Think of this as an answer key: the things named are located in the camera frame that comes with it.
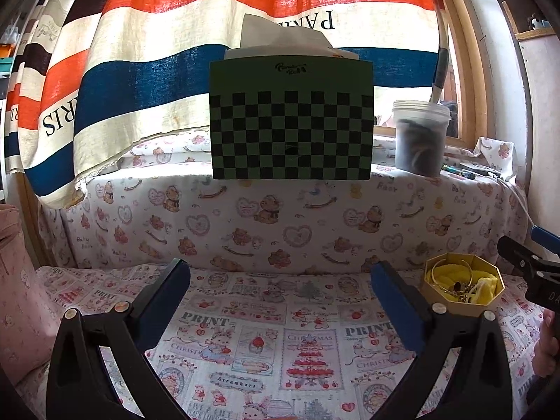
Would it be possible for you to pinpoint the printed tablecloth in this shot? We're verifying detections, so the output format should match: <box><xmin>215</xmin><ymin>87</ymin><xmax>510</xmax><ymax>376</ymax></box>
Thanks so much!
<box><xmin>16</xmin><ymin>264</ymin><xmax>548</xmax><ymax>420</ymax></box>

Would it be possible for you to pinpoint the yellow cloth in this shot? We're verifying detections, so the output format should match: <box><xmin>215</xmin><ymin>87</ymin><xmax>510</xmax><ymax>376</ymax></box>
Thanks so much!
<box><xmin>432</xmin><ymin>264</ymin><xmax>500</xmax><ymax>305</ymax></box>

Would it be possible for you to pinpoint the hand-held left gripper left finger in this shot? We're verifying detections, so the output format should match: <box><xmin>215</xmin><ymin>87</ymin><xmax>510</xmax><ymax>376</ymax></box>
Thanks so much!
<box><xmin>46</xmin><ymin>258</ymin><xmax>192</xmax><ymax>420</ymax></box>

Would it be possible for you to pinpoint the wooden trimmed board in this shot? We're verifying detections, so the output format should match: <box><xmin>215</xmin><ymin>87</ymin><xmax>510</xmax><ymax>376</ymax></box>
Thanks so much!
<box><xmin>501</xmin><ymin>0</ymin><xmax>560</xmax><ymax>232</ymax></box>

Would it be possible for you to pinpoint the striped curtain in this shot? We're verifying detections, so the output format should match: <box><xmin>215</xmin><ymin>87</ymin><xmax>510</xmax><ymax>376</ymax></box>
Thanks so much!
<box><xmin>3</xmin><ymin>0</ymin><xmax>442</xmax><ymax>211</ymax></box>

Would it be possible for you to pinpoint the yellow octagonal jewelry box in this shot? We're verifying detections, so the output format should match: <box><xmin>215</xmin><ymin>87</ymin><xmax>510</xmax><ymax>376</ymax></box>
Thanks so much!
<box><xmin>422</xmin><ymin>251</ymin><xmax>506</xmax><ymax>307</ymax></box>

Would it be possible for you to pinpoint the gold chain jewelry pile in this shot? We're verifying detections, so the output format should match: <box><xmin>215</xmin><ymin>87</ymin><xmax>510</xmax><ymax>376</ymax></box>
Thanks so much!
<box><xmin>447</xmin><ymin>281</ymin><xmax>480</xmax><ymax>303</ymax></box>

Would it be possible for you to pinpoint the person's right hand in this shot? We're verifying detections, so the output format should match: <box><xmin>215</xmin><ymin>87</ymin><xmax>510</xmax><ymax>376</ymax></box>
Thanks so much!
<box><xmin>534</xmin><ymin>308</ymin><xmax>560</xmax><ymax>379</ymax></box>

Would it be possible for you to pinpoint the gold bangle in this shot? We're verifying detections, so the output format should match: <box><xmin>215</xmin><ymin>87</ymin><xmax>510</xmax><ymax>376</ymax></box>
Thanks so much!
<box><xmin>430</xmin><ymin>257</ymin><xmax>478</xmax><ymax>293</ymax></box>

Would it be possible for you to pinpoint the dark grey flat bar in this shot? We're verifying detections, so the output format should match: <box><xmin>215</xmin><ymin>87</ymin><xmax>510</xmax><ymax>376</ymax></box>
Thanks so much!
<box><xmin>459</xmin><ymin>162</ymin><xmax>503</xmax><ymax>179</ymax></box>

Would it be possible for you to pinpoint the wooden window frame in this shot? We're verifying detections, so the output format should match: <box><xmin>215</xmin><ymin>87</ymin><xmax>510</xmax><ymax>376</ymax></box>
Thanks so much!
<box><xmin>423</xmin><ymin>0</ymin><xmax>497</xmax><ymax>152</ymax></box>

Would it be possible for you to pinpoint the striped rolled tube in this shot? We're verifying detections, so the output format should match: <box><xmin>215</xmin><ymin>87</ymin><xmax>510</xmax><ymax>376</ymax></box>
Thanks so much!
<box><xmin>430</xmin><ymin>46</ymin><xmax>451</xmax><ymax>106</ymax></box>

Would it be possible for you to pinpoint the pink cloth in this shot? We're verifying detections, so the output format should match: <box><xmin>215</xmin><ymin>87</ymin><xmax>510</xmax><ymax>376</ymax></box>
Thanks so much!
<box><xmin>0</xmin><ymin>203</ymin><xmax>58</xmax><ymax>386</ymax></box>

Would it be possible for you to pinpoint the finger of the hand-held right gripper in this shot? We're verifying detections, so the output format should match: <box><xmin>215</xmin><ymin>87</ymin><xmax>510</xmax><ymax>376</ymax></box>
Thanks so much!
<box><xmin>529</xmin><ymin>225</ymin><xmax>560</xmax><ymax>251</ymax></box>
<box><xmin>498</xmin><ymin>235</ymin><xmax>560</xmax><ymax>280</ymax></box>

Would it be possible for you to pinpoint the bear print cloth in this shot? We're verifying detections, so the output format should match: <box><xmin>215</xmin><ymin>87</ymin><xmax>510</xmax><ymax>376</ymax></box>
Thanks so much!
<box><xmin>38</xmin><ymin>133</ymin><xmax>533</xmax><ymax>274</ymax></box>

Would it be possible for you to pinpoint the white cable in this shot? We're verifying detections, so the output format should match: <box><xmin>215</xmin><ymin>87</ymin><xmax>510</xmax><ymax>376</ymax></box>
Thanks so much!
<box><xmin>498</xmin><ymin>176</ymin><xmax>533</xmax><ymax>229</ymax></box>

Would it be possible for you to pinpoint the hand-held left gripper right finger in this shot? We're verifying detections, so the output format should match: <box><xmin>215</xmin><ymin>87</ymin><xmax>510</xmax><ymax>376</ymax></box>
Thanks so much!
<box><xmin>370</xmin><ymin>260</ymin><xmax>513</xmax><ymax>420</ymax></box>

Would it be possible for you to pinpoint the clear plastic jar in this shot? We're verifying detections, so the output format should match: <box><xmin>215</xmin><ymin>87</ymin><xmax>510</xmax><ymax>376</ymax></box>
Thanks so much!
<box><xmin>391</xmin><ymin>99</ymin><xmax>452</xmax><ymax>177</ymax></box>

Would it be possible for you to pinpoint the white tissue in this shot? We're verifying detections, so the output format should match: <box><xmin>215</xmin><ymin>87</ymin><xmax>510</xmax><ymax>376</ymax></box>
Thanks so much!
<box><xmin>240</xmin><ymin>13</ymin><xmax>337</xmax><ymax>54</ymax></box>

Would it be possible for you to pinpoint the green checkered tissue box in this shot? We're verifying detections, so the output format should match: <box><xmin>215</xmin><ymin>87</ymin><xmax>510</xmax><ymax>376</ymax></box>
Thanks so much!
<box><xmin>208</xmin><ymin>46</ymin><xmax>376</xmax><ymax>183</ymax></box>

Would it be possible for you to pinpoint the storage shelf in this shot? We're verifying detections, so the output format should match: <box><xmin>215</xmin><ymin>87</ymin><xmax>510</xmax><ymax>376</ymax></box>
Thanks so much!
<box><xmin>0</xmin><ymin>20</ymin><xmax>23</xmax><ymax>112</ymax></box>

